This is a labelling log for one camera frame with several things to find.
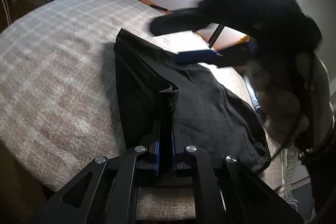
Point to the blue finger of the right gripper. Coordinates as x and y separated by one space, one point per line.
199 56

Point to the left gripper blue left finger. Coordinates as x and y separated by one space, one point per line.
157 159

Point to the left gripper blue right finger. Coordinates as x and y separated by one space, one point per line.
173 150

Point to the black pants with yellow stripes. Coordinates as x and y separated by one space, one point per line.
155 93

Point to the checkered beige bed blanket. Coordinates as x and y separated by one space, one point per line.
58 97

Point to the green patterned pillow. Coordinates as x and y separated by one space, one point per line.
287 161

